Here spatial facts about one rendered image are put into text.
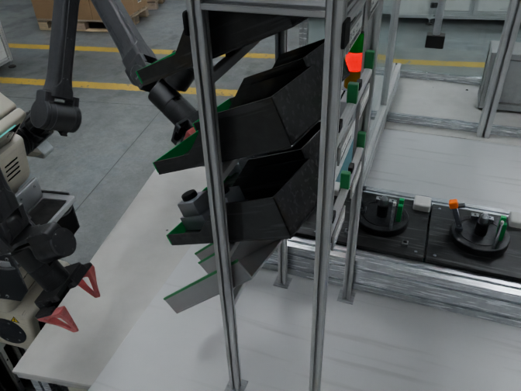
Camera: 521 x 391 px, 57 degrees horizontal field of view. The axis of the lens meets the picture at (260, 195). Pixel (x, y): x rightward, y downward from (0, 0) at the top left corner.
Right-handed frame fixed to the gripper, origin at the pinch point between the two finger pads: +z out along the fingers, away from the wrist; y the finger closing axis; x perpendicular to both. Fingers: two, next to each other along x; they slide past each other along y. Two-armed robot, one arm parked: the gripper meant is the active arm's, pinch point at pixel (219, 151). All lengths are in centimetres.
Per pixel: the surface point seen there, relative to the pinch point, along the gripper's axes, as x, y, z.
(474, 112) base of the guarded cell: 41, 135, 37
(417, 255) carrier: 10, 26, 48
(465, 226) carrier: 7, 42, 52
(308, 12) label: -51, -13, 10
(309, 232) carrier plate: 22.4, 17.3, 25.0
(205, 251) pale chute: 19.3, -9.5, 11.6
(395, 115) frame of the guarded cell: 47, 107, 14
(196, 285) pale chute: 6.8, -21.7, 17.6
